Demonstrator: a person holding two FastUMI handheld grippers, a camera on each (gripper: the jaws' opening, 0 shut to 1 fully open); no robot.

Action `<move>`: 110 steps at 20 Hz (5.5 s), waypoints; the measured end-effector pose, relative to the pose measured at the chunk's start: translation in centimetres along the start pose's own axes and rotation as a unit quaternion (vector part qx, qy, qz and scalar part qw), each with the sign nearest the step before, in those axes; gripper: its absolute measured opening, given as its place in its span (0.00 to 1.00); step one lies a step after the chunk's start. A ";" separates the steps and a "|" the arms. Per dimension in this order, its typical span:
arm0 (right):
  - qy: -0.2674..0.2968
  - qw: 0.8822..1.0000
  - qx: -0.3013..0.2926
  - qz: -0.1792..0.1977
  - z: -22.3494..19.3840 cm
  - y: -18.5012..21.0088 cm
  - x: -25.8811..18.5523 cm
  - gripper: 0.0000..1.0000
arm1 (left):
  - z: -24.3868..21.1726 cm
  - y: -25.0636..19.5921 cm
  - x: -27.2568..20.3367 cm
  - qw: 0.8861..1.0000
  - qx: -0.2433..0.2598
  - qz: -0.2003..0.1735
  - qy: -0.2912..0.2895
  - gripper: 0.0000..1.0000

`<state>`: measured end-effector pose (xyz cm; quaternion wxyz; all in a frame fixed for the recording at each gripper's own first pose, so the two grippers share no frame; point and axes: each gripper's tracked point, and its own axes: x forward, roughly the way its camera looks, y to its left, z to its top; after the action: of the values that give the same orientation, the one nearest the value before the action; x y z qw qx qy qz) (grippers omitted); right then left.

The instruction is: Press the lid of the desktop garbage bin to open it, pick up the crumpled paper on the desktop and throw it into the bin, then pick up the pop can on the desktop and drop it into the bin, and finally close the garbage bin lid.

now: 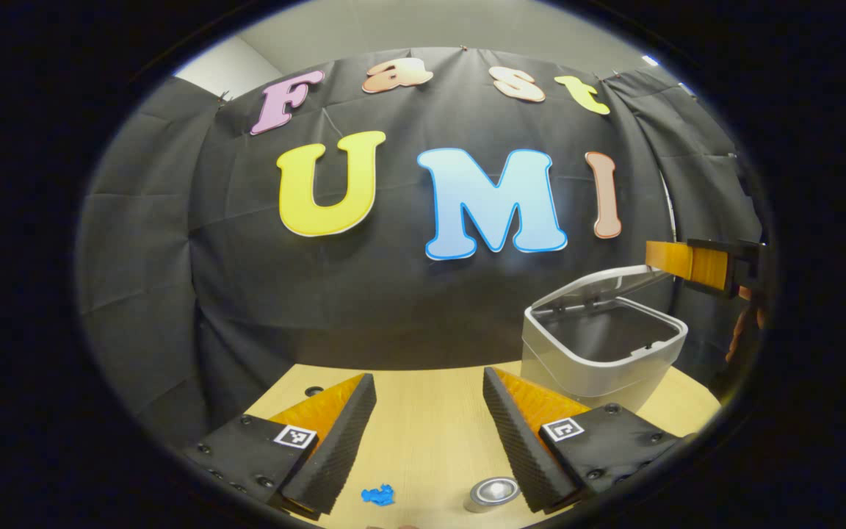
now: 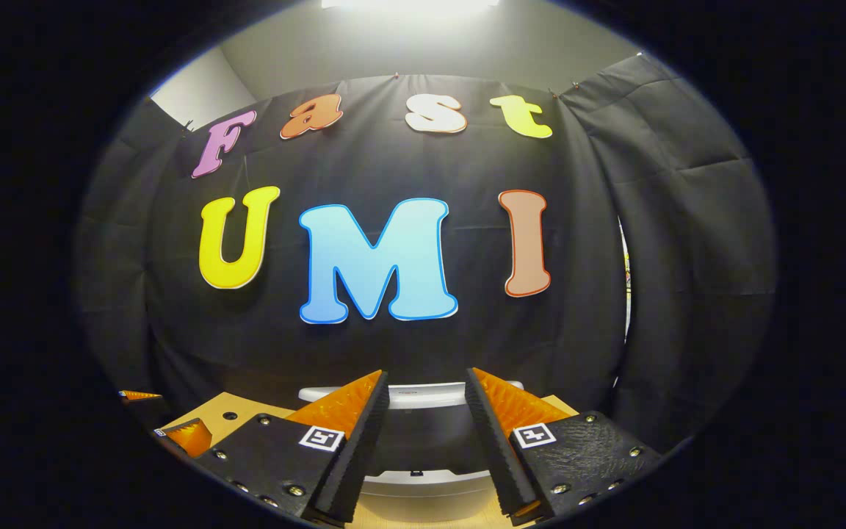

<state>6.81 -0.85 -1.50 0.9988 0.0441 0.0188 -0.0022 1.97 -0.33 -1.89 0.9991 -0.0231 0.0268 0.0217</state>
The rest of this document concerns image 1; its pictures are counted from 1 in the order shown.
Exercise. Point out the silver pop can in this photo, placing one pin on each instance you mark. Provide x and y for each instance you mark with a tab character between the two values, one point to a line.
493	492

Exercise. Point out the black backdrop cloth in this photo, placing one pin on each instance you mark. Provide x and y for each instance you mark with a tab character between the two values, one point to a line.
393	294

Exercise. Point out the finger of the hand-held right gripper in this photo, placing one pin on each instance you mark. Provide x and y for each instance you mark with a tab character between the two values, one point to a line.
702	264

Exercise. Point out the white desktop garbage bin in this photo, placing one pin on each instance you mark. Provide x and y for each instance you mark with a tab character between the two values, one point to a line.
577	371

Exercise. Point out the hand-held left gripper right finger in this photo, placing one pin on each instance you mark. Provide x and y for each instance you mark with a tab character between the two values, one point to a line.
518	448

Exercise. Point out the blue paper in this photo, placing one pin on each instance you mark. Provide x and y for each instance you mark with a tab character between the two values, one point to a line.
379	495

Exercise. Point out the black desk grommet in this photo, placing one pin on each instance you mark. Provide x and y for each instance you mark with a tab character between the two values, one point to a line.
313	391

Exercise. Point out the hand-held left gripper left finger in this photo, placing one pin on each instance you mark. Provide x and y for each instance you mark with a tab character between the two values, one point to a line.
342	448

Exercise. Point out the wooden desktop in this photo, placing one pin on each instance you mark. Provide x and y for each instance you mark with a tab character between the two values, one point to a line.
430	426

